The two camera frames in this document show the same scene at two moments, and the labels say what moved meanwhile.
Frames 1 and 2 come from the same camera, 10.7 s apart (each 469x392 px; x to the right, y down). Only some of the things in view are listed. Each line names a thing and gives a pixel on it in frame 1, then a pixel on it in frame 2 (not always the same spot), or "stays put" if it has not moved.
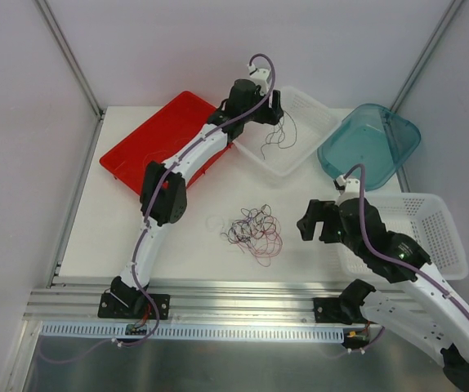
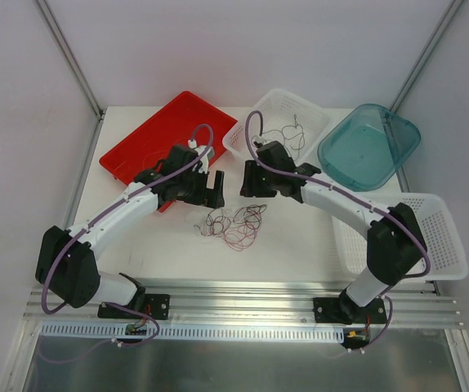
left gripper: [273, 113] -> [203, 189]
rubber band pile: [257, 232] -> [238, 230]
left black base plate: [111, 307] stays put
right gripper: [326, 223] -> [260, 180]
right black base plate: [337, 310] stays put
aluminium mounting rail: [192, 302] stays put
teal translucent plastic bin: [371, 135] stays put
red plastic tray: [156, 138] stays put
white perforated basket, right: [426, 220] stays put
